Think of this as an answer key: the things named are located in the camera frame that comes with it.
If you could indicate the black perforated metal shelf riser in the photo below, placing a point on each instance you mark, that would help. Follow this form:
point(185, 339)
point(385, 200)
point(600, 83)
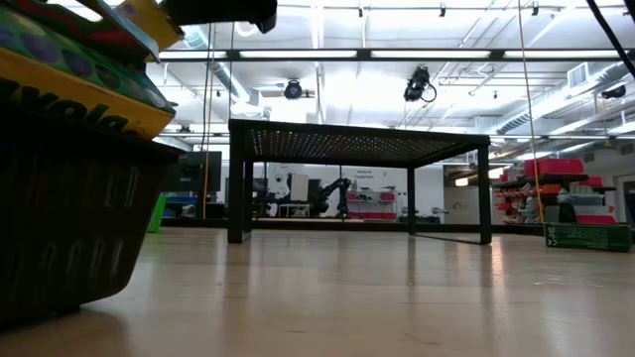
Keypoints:
point(347, 141)

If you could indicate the green plastic basket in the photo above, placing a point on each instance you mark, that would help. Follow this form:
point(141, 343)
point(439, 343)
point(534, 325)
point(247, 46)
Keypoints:
point(158, 213)

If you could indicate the black plastic basket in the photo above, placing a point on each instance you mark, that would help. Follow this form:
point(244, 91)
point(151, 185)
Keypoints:
point(74, 213)

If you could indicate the black flat screen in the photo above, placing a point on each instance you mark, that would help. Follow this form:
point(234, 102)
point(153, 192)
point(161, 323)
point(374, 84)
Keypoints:
point(198, 171)

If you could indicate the black robot on workbench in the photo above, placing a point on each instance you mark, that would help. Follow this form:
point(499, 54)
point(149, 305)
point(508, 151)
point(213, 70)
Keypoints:
point(332, 193)

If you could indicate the black light beam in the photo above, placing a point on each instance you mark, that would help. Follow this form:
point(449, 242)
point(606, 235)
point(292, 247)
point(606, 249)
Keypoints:
point(496, 54)

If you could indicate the rack with red bins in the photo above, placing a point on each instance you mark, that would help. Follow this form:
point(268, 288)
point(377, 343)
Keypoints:
point(553, 167)

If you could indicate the round black ceiling camera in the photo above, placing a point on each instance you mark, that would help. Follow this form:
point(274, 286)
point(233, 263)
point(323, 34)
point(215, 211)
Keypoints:
point(292, 90)

